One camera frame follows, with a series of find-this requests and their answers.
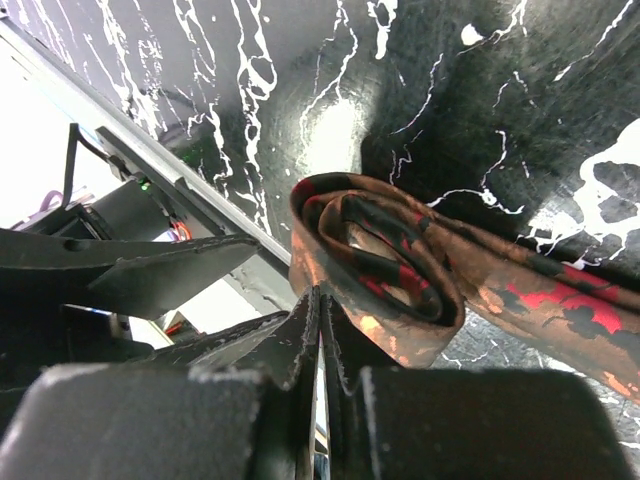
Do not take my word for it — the black marble pattern mat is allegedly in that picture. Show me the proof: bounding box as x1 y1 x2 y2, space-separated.
0 0 640 451

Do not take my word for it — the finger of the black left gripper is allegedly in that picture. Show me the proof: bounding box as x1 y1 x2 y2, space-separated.
59 310 289 370
1 230 260 320

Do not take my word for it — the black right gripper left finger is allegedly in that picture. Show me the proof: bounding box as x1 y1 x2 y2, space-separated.
1 288 320 479

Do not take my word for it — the brown floral long tie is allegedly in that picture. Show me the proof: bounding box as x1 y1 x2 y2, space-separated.
289 172 639 400

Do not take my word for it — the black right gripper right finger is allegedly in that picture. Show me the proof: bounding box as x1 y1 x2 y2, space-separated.
319 295 634 479

